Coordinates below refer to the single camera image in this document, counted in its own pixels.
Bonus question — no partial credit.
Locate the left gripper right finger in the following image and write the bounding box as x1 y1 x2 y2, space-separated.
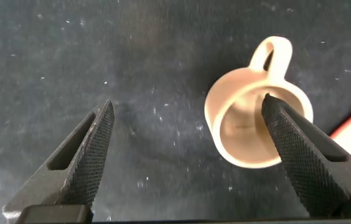
261 92 351 218

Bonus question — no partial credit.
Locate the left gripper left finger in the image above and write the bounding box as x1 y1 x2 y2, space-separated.
2 100 116 220

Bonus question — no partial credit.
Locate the beige mug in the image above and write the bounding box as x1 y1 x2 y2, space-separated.
204 35 314 169

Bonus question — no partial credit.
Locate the black table cloth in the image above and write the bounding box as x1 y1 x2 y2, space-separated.
0 0 351 224

